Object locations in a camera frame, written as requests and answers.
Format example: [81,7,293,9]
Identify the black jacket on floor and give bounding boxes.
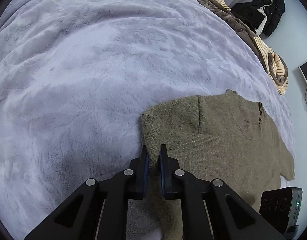
[231,0,285,37]

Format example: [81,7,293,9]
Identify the olive brown knit sweater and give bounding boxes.
[128,90,295,239]

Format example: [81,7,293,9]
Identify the striped beige brown clothes pile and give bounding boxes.
[197,0,288,95]

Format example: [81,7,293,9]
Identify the lavender plush bed blanket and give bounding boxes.
[0,0,294,239]

